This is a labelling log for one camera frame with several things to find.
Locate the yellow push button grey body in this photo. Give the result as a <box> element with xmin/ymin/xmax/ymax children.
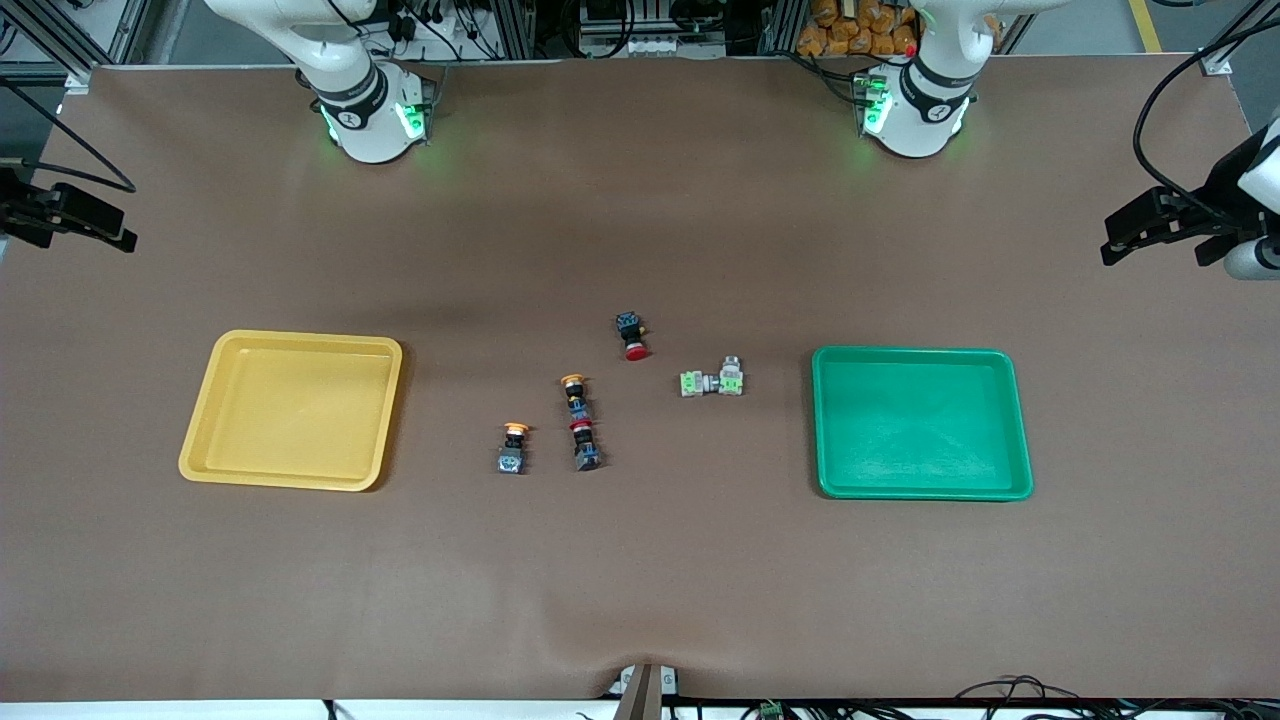
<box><xmin>497</xmin><ymin>421</ymin><xmax>531</xmax><ymax>476</ymax></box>

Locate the aluminium frame profile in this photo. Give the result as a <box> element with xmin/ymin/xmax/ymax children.
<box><xmin>0</xmin><ymin>0</ymin><xmax>136</xmax><ymax>93</ymax></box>
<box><xmin>1200</xmin><ymin>0</ymin><xmax>1280</xmax><ymax>77</ymax></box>

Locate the yellow plastic tray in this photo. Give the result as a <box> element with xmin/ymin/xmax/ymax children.
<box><xmin>178</xmin><ymin>329</ymin><xmax>404</xmax><ymax>493</ymax></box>

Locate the pile of orange objects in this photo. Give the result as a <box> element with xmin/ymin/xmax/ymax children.
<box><xmin>797</xmin><ymin>0</ymin><xmax>919</xmax><ymax>57</ymax></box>

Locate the red mushroom button black body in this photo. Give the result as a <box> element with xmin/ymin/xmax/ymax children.
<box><xmin>615</xmin><ymin>311</ymin><xmax>653</xmax><ymax>362</ymax></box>

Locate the brown table mat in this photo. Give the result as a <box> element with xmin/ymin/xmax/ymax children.
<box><xmin>0</xmin><ymin>55</ymin><xmax>1280</xmax><ymax>703</ymax></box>

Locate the metal mount bracket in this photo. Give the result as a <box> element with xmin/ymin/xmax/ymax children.
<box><xmin>612</xmin><ymin>664</ymin><xmax>681</xmax><ymax>720</ymax></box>

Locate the red push button blue body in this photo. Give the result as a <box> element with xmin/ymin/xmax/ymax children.
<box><xmin>568</xmin><ymin>418</ymin><xmax>604</xmax><ymax>472</ymax></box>

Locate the green plastic tray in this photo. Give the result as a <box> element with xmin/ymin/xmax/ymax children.
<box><xmin>811</xmin><ymin>346</ymin><xmax>1035</xmax><ymax>502</ymax></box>

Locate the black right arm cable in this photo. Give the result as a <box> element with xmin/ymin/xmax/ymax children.
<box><xmin>0</xmin><ymin>78</ymin><xmax>138</xmax><ymax>194</ymax></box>

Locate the black cable bundle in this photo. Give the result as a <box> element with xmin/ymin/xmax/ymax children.
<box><xmin>955</xmin><ymin>677</ymin><xmax>1280</xmax><ymax>720</ymax></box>

